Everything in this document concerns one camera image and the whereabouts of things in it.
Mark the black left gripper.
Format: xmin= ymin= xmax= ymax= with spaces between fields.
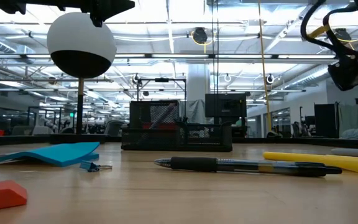
xmin=0 ymin=0 xmax=135 ymax=28

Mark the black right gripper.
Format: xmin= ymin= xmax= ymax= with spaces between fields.
xmin=327 ymin=43 xmax=358 ymax=91

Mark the yellow highlighter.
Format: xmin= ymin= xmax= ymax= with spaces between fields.
xmin=262 ymin=151 xmax=358 ymax=177

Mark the purple pen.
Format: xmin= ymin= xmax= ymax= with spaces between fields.
xmin=149 ymin=104 xmax=179 ymax=130

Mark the black mesh desk organizer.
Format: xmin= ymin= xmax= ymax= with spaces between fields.
xmin=121 ymin=99 xmax=233 ymax=152

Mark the blue sticky note pad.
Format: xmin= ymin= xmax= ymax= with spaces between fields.
xmin=0 ymin=141 xmax=101 ymax=167

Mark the black gel pen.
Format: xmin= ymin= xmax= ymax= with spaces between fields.
xmin=154 ymin=156 xmax=343 ymax=178

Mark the orange eraser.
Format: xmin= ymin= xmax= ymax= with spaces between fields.
xmin=0 ymin=179 xmax=29 ymax=212

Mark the black tall cabinet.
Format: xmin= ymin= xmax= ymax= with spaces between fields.
xmin=314 ymin=102 xmax=341 ymax=139

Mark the black monitor on stand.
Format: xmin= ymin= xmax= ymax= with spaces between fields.
xmin=204 ymin=93 xmax=247 ymax=125

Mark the blue binder clip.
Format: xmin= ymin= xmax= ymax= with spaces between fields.
xmin=79 ymin=161 xmax=113 ymax=172

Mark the yellow cable tag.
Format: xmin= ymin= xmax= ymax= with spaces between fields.
xmin=306 ymin=24 xmax=331 ymax=40

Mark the black background rig frame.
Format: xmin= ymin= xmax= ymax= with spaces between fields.
xmin=136 ymin=77 xmax=188 ymax=119

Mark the yellow hanging cable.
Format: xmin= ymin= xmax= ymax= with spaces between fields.
xmin=257 ymin=0 xmax=273 ymax=133

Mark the black aluminium table frame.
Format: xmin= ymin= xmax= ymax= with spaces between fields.
xmin=0 ymin=133 xmax=358 ymax=149

